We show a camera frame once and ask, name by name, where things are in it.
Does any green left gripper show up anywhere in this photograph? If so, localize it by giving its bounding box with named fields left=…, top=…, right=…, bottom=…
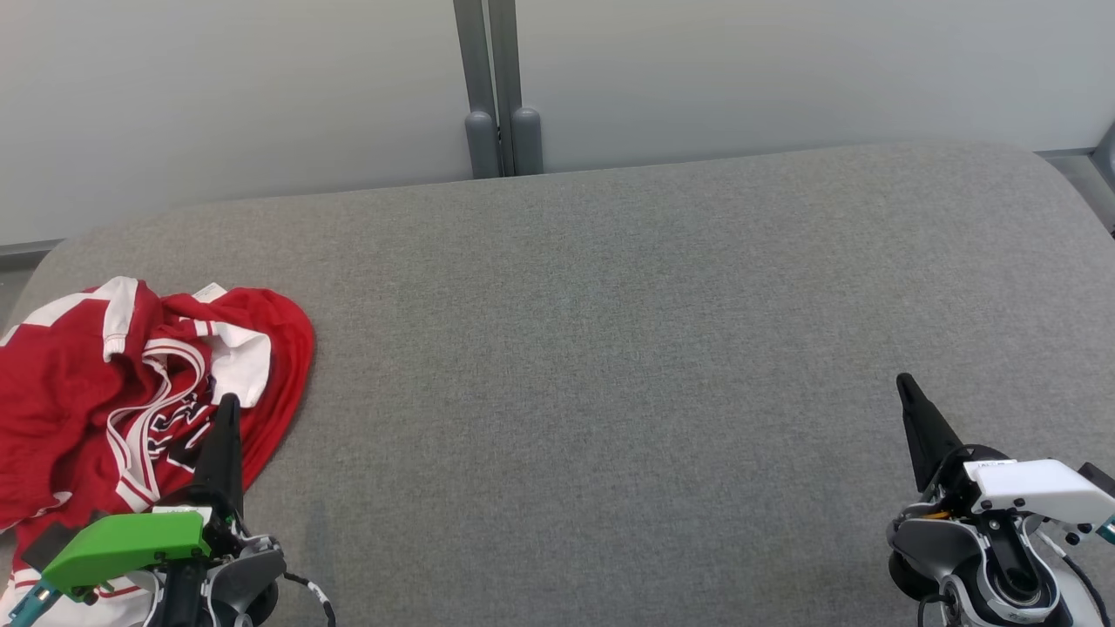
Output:
left=42, top=393, right=247, bottom=627

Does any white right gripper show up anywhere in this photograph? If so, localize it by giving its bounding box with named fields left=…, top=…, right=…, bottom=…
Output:
left=896, top=373, right=1115, bottom=529

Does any red basketball jersey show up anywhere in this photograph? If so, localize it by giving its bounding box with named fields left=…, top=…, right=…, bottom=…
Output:
left=0, top=284, right=316, bottom=627

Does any grey angled partition support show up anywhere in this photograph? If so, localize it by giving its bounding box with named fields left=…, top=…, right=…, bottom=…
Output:
left=1093, top=120, right=1115, bottom=238
left=0, top=239, right=64, bottom=262

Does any black white left arm cable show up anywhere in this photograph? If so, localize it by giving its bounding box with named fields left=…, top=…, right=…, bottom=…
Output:
left=283, top=570, right=337, bottom=627

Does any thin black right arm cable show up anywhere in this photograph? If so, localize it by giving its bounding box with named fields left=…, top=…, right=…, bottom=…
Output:
left=1058, top=544, right=1114, bottom=627

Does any grey metal partition post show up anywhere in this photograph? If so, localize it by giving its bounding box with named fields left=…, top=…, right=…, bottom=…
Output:
left=488, top=0, right=545, bottom=177
left=453, top=0, right=502, bottom=179

